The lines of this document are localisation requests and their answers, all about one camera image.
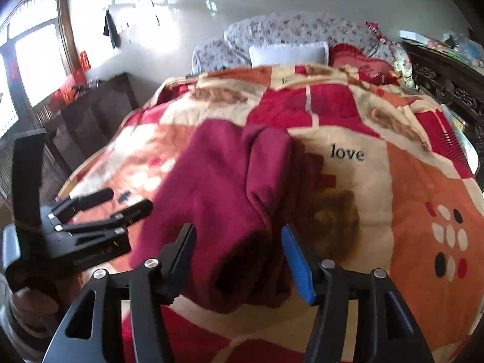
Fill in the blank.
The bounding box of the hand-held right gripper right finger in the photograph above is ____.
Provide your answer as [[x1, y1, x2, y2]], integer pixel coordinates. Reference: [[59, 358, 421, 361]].
[[282, 223, 435, 363]]

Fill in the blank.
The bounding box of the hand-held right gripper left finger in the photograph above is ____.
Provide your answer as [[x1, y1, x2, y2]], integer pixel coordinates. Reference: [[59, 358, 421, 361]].
[[41, 223, 197, 363]]

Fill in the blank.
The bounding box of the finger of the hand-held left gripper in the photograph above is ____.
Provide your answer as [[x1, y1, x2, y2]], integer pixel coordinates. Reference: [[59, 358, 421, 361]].
[[55, 200, 154, 240], [47, 188, 115, 223]]

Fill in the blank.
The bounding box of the maroon knit garment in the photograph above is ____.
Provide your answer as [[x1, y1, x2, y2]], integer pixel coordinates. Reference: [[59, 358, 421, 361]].
[[129, 119, 326, 314]]

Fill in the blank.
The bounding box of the person's left hand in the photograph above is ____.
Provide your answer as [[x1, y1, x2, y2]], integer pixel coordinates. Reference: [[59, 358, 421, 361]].
[[13, 286, 63, 329]]

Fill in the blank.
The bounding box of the dark wooden sideboard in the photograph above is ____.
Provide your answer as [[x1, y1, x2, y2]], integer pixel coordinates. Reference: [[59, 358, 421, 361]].
[[0, 72, 139, 201]]

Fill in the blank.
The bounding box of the orange red printed blanket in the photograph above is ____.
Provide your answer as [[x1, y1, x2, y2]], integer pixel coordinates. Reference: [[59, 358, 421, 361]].
[[57, 64, 484, 363]]

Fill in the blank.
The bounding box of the wooden framed window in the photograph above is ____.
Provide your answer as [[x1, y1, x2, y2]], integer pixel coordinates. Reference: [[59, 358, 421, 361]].
[[0, 0, 73, 140]]

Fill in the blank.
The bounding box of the black hanging cloth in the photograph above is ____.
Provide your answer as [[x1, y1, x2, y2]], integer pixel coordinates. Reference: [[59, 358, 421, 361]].
[[103, 9, 120, 50]]

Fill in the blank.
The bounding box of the glossy bedside table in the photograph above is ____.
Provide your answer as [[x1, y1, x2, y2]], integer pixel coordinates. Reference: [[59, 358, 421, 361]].
[[446, 106, 482, 180]]

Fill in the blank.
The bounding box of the red fringed cushion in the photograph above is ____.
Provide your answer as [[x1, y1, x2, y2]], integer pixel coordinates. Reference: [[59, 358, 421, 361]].
[[328, 43, 401, 84]]

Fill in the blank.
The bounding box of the white pillow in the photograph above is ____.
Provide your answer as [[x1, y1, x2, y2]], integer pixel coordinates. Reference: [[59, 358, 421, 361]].
[[249, 41, 329, 68]]

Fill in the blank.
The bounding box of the floral bag with red tie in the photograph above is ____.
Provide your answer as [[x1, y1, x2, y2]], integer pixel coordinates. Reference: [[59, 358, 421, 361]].
[[365, 21, 414, 87]]

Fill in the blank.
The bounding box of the dark carved wooden cabinet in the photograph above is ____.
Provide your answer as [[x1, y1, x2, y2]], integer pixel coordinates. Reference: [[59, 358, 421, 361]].
[[401, 40, 484, 148]]

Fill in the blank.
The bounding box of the white flat box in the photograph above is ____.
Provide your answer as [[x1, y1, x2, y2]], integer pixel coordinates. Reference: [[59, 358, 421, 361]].
[[401, 30, 432, 43]]

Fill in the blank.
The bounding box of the clutter of small packages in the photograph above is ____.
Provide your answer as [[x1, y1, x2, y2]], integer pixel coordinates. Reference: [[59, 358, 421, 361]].
[[427, 33, 484, 65]]

